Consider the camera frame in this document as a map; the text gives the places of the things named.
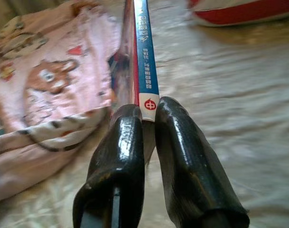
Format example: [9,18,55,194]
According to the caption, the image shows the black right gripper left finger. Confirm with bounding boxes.
[72,104,145,228]

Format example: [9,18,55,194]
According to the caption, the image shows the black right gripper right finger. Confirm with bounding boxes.
[155,96,251,228]

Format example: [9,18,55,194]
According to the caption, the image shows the colourful comic book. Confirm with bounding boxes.
[108,0,161,167]

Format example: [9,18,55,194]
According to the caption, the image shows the beige floral bed sheet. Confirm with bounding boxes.
[0,0,289,228]

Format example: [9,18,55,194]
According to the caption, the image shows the pink cartoon print blanket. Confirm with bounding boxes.
[0,0,123,207]

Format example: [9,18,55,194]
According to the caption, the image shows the red white shield bolster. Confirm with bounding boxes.
[187,0,289,27]

